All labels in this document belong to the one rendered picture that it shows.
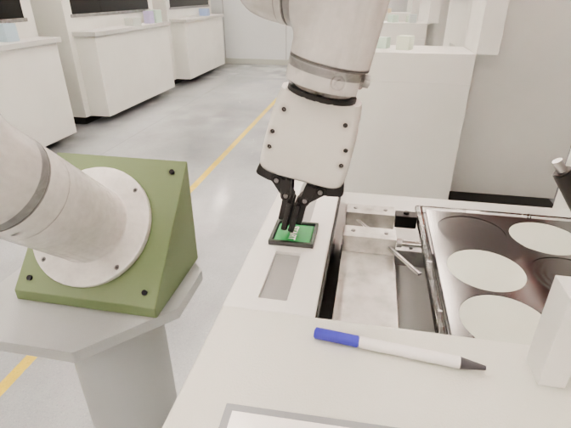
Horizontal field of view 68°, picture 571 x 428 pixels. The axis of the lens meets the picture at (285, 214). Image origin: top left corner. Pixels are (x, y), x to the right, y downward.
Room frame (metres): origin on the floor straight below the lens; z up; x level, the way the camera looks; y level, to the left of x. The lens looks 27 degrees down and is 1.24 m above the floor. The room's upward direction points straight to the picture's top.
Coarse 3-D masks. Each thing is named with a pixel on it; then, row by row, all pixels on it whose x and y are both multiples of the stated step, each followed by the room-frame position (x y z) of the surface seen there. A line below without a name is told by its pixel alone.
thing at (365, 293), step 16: (352, 256) 0.54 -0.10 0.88; (368, 256) 0.54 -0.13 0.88; (384, 256) 0.54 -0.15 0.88; (352, 272) 0.50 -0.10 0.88; (368, 272) 0.50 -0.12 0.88; (384, 272) 0.50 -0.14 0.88; (336, 288) 0.47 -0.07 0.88; (352, 288) 0.47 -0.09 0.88; (368, 288) 0.47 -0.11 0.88; (384, 288) 0.47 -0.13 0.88; (336, 304) 0.43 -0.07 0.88; (352, 304) 0.43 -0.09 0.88; (368, 304) 0.43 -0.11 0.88; (384, 304) 0.43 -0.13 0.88; (352, 320) 0.40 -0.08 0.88; (368, 320) 0.40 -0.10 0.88; (384, 320) 0.40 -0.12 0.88
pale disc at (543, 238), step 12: (516, 228) 0.60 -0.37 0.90; (528, 228) 0.60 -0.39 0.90; (540, 228) 0.60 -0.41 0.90; (552, 228) 0.60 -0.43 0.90; (516, 240) 0.56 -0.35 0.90; (528, 240) 0.56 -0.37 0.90; (540, 240) 0.56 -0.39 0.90; (552, 240) 0.56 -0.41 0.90; (564, 240) 0.56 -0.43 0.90; (552, 252) 0.53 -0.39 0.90; (564, 252) 0.53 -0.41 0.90
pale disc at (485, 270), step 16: (464, 256) 0.51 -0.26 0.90; (480, 256) 0.51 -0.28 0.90; (496, 256) 0.51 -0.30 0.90; (464, 272) 0.48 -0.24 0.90; (480, 272) 0.48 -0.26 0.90; (496, 272) 0.48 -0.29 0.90; (512, 272) 0.48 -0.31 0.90; (480, 288) 0.44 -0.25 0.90; (496, 288) 0.44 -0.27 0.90; (512, 288) 0.44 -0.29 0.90
